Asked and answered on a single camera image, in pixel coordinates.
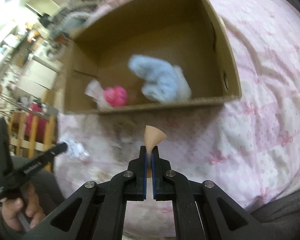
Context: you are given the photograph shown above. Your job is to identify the white sock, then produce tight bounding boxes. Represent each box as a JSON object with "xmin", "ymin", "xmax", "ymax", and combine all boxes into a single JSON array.
[{"xmin": 85, "ymin": 80, "xmax": 110, "ymax": 109}]

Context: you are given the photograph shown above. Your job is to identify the person's left hand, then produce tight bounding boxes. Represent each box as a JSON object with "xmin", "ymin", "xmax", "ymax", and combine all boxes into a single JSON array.
[{"xmin": 1, "ymin": 184, "xmax": 46, "ymax": 232}]

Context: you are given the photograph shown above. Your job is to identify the red suitcase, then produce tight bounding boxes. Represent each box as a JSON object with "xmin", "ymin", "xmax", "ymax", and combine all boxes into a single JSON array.
[{"xmin": 25, "ymin": 103, "xmax": 50, "ymax": 143}]

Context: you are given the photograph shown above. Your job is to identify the wooden stair railing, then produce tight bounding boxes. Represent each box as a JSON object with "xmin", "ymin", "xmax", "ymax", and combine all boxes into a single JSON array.
[{"xmin": 0, "ymin": 91, "xmax": 58, "ymax": 159}]

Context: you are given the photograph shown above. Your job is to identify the open brown cardboard box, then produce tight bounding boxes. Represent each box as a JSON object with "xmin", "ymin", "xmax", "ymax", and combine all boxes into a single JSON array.
[{"xmin": 64, "ymin": 0, "xmax": 242, "ymax": 114}]

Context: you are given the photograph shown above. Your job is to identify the white kitchen cabinet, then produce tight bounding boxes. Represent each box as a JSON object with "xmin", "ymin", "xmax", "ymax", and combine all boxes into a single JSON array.
[{"xmin": 14, "ymin": 56, "xmax": 63, "ymax": 98}]

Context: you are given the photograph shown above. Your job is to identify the pink quilted bed cover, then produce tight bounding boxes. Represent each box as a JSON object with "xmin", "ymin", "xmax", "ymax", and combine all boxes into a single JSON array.
[{"xmin": 55, "ymin": 0, "xmax": 300, "ymax": 239}]

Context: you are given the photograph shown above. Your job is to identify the pink rubber toy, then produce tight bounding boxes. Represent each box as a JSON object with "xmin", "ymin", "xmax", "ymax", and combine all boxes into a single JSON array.
[{"xmin": 103, "ymin": 86, "xmax": 128, "ymax": 107}]

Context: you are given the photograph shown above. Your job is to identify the light blue fluffy sock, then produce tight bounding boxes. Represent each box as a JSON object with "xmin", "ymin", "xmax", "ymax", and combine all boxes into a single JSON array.
[{"xmin": 128, "ymin": 55, "xmax": 192, "ymax": 103}]

